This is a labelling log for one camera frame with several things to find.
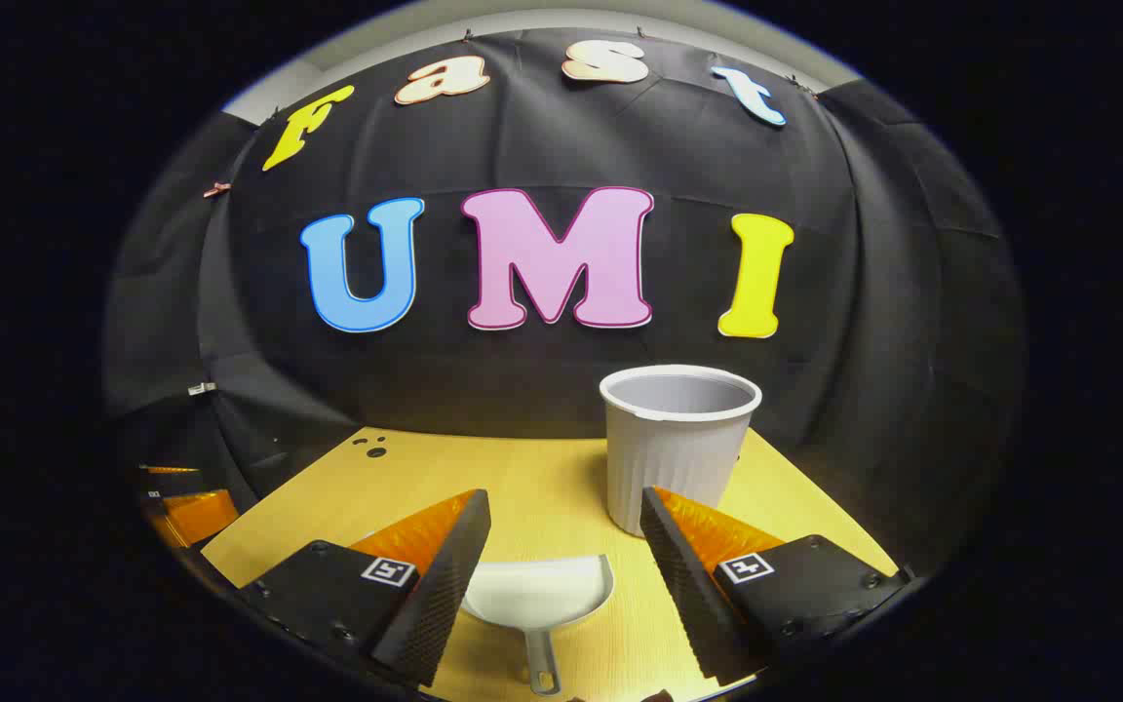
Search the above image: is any wooden desktop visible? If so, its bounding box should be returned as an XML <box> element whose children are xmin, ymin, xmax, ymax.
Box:
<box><xmin>201</xmin><ymin>425</ymin><xmax>899</xmax><ymax>702</ymax></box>

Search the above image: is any white ribbed garbage bin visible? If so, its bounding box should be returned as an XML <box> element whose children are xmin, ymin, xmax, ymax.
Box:
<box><xmin>600</xmin><ymin>365</ymin><xmax>763</xmax><ymax>538</ymax></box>

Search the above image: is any black backdrop cloth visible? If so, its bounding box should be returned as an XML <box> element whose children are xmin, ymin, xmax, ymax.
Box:
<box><xmin>103</xmin><ymin>27</ymin><xmax>1026</xmax><ymax>576</ymax></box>

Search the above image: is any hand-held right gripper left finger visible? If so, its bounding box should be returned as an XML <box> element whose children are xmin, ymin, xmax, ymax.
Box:
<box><xmin>238</xmin><ymin>489</ymin><xmax>492</xmax><ymax>688</ymax></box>

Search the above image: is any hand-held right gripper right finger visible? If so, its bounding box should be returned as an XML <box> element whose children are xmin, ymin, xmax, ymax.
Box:
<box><xmin>639</xmin><ymin>486</ymin><xmax>913</xmax><ymax>688</ymax></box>

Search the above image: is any white plastic dustpan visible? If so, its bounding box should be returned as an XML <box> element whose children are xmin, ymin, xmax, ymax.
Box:
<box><xmin>461</xmin><ymin>555</ymin><xmax>614</xmax><ymax>696</ymax></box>

